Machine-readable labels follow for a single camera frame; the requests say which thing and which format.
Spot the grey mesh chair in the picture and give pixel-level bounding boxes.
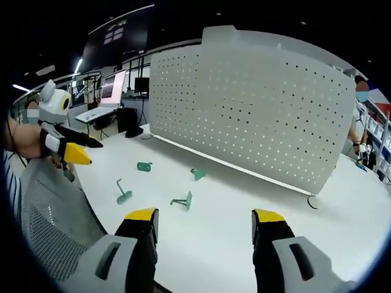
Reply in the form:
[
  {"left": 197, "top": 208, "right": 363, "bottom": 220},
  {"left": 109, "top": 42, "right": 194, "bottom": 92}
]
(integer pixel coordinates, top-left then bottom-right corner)
[{"left": 20, "top": 157, "right": 108, "bottom": 283}]

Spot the large dark wall screen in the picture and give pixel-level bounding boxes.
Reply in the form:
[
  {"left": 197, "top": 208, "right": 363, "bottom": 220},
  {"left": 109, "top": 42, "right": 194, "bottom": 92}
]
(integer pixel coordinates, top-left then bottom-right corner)
[{"left": 81, "top": 4, "right": 155, "bottom": 67}]

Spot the person's striped shirt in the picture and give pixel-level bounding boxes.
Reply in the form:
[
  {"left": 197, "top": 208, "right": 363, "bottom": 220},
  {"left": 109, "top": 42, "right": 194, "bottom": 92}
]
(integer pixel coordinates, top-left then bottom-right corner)
[{"left": 2, "top": 150, "right": 24, "bottom": 225}]

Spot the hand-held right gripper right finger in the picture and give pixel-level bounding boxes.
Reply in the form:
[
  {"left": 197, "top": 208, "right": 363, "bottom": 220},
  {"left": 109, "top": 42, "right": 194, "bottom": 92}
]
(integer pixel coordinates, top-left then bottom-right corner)
[{"left": 250, "top": 208, "right": 358, "bottom": 293}]

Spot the storage shelf rack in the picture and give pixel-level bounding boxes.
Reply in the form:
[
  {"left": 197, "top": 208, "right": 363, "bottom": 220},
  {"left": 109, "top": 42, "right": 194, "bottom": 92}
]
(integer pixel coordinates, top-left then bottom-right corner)
[{"left": 364, "top": 99, "right": 391, "bottom": 187}]

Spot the white perforated mounting plate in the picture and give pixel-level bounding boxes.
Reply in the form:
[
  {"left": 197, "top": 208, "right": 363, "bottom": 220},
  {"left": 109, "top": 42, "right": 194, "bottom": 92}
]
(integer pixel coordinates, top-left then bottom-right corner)
[{"left": 141, "top": 26, "right": 359, "bottom": 211}]

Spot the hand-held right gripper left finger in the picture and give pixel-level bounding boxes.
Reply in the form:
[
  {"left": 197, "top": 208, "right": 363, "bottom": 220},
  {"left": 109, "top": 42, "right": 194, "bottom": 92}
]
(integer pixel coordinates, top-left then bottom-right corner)
[{"left": 65, "top": 207, "right": 159, "bottom": 293}]

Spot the person's left hand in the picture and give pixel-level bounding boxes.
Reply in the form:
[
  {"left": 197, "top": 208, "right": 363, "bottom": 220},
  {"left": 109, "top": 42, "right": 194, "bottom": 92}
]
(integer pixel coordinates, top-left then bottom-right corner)
[{"left": 50, "top": 153, "right": 76, "bottom": 183}]

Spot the thin black cable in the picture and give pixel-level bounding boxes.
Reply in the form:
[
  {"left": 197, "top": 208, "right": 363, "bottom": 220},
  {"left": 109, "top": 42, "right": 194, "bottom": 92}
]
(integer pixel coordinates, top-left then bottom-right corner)
[{"left": 6, "top": 117, "right": 27, "bottom": 168}]

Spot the white side desk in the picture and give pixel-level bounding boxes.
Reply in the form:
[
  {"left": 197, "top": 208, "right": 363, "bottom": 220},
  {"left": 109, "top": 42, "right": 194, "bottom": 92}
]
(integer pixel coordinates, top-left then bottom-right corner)
[{"left": 74, "top": 104, "right": 123, "bottom": 136}]

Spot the pink display board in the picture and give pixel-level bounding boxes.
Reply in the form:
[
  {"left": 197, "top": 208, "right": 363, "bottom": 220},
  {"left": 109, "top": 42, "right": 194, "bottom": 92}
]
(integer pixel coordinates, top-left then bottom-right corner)
[{"left": 100, "top": 71, "right": 127, "bottom": 106}]

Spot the black computer monitor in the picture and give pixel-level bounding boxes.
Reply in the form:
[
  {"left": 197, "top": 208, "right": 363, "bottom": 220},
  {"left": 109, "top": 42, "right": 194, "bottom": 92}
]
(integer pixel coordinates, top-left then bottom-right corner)
[{"left": 134, "top": 77, "right": 151, "bottom": 93}]

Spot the black office chair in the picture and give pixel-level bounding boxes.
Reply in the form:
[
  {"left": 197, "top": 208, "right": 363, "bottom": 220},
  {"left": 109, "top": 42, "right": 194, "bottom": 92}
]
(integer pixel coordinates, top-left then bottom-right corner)
[{"left": 117, "top": 106, "right": 145, "bottom": 139}]

